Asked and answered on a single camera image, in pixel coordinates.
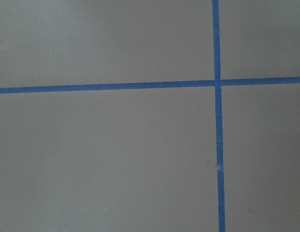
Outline brown paper table cover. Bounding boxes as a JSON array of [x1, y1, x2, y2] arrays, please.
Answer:
[[0, 0, 300, 232]]

